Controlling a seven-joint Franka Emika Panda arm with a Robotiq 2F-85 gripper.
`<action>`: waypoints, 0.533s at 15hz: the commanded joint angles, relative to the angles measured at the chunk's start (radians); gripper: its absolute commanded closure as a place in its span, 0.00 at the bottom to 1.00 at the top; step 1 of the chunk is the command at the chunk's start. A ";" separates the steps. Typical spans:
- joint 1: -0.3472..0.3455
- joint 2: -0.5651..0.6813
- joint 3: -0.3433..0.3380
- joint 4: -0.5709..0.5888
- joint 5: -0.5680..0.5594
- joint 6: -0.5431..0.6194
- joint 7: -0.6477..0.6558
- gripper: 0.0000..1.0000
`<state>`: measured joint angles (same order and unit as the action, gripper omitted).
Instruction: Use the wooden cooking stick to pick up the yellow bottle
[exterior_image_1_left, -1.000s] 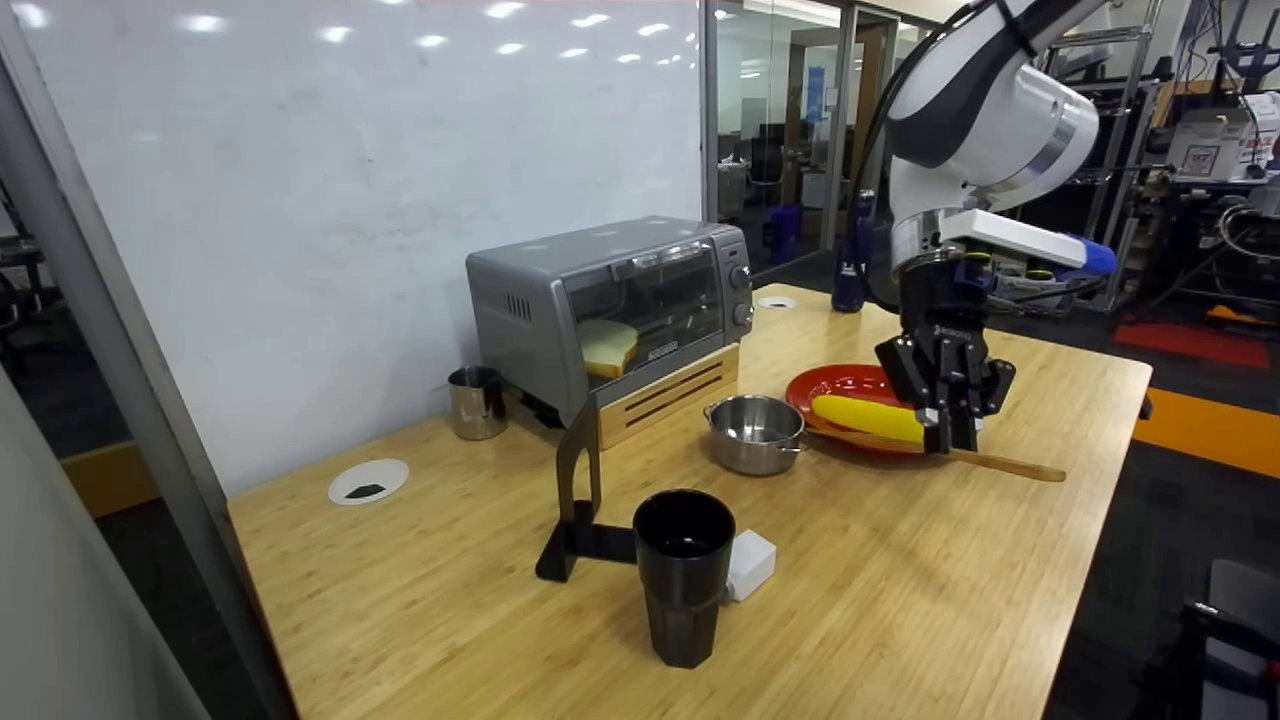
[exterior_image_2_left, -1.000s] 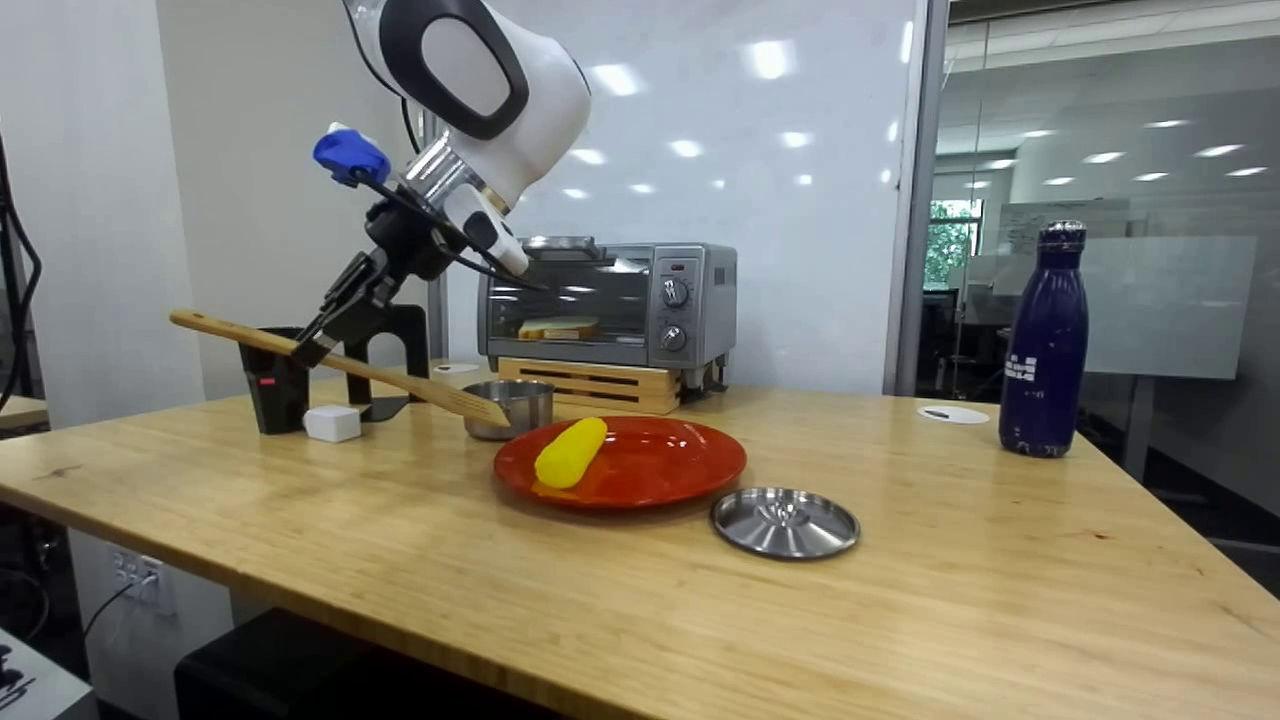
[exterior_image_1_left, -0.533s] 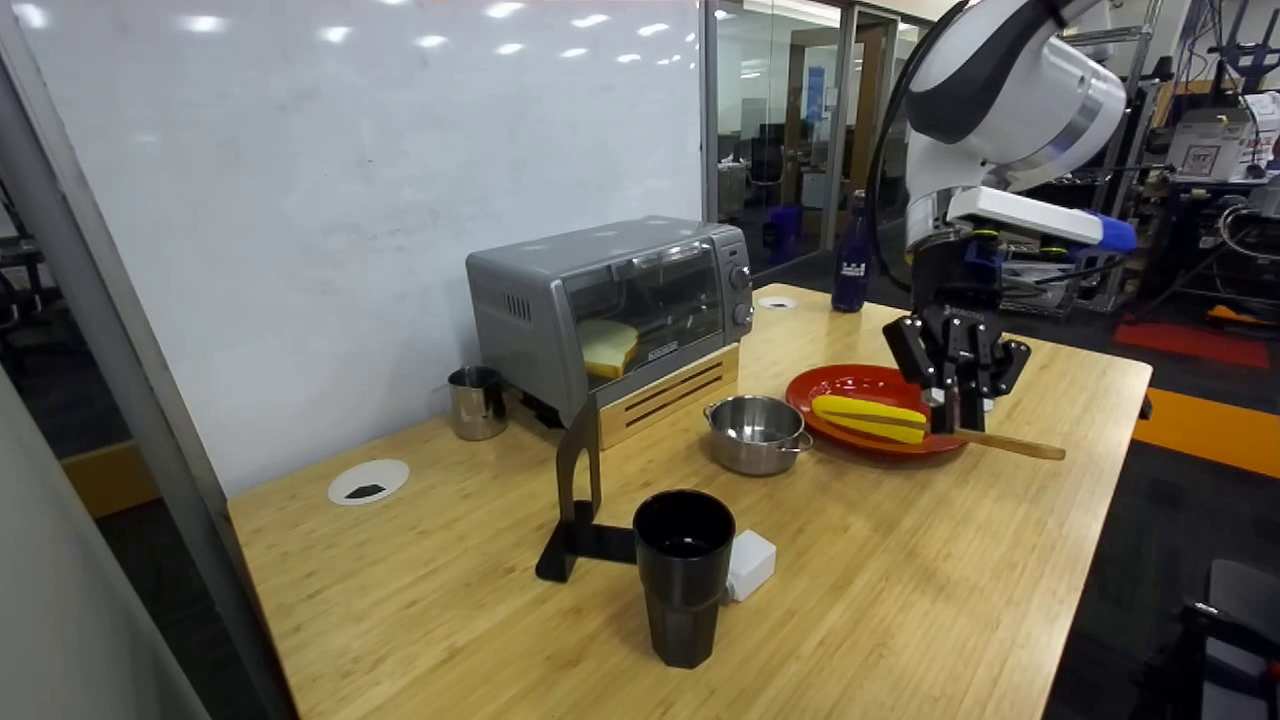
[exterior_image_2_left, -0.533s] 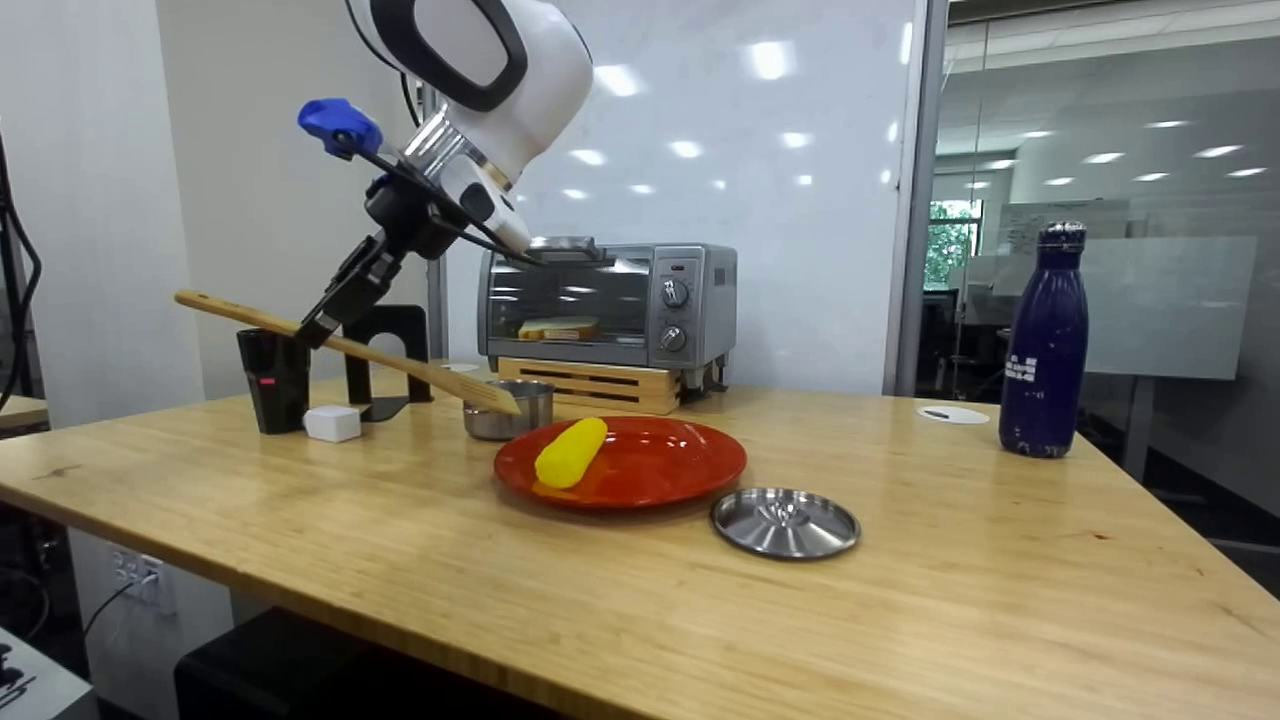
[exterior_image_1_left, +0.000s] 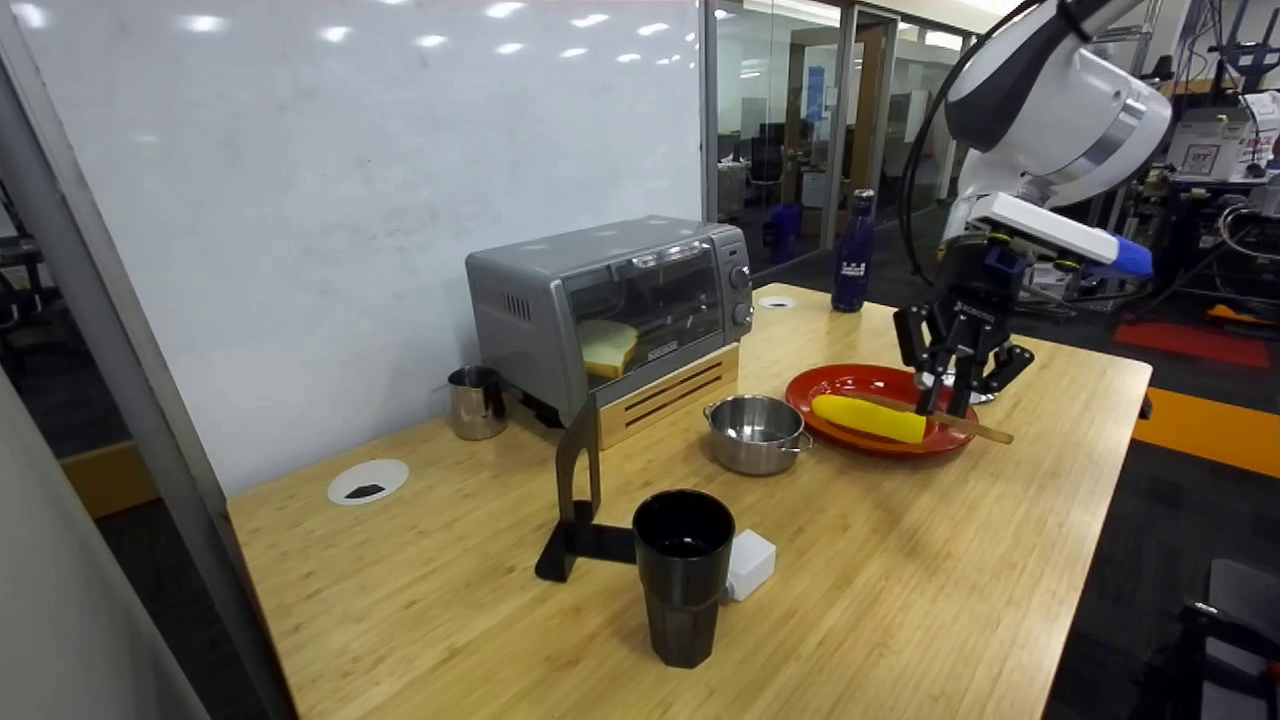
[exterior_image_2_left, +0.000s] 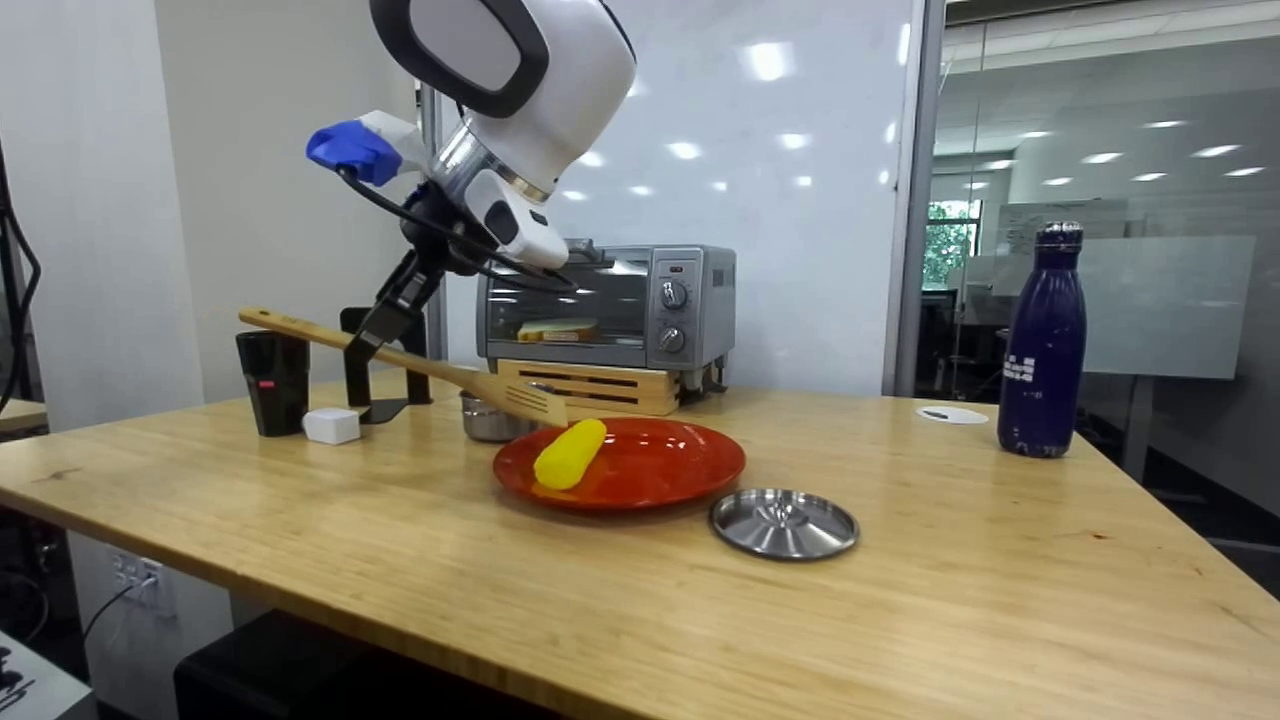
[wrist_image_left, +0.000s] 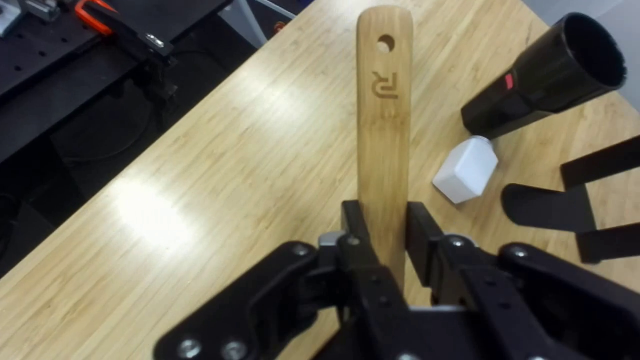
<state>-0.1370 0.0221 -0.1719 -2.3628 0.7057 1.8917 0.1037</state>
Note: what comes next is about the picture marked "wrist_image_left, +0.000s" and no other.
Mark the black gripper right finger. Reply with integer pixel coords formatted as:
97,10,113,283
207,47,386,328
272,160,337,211
404,201,640,360

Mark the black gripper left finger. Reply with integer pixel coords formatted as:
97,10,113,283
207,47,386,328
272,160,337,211
152,198,429,360

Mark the wooden slotted spatula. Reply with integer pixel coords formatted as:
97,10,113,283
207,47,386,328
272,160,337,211
354,4,417,291

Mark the black metal bookend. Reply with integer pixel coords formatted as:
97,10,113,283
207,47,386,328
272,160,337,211
500,135,640,267

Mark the small white box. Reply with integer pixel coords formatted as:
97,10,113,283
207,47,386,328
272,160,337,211
430,135,500,206

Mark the black tumbler cup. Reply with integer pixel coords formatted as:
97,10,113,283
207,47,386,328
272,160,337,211
460,10,631,143

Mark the black clamp with orange handle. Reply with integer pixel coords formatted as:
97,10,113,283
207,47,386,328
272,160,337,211
0,0,237,167

